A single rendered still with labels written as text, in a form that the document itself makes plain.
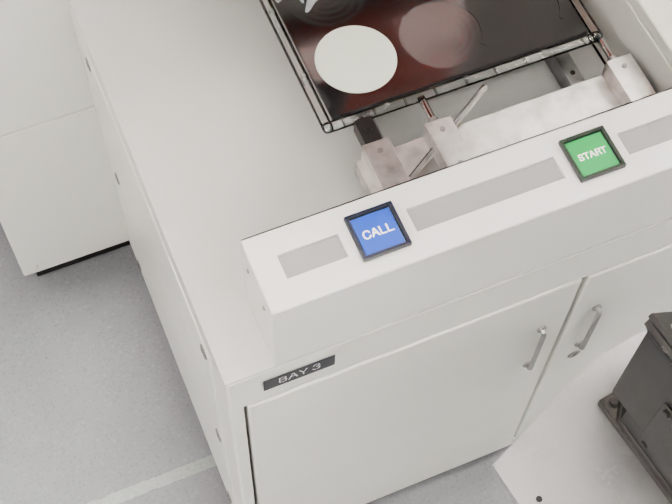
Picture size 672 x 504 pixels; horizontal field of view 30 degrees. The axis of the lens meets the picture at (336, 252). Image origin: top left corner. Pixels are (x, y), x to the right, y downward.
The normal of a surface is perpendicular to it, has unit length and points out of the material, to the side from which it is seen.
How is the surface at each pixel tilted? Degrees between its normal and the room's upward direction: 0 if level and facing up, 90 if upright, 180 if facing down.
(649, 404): 90
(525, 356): 90
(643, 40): 90
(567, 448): 0
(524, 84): 0
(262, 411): 90
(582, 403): 0
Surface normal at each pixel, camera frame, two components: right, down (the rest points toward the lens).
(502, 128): 0.02, -0.47
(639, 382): -0.86, 0.44
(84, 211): 0.39, 0.82
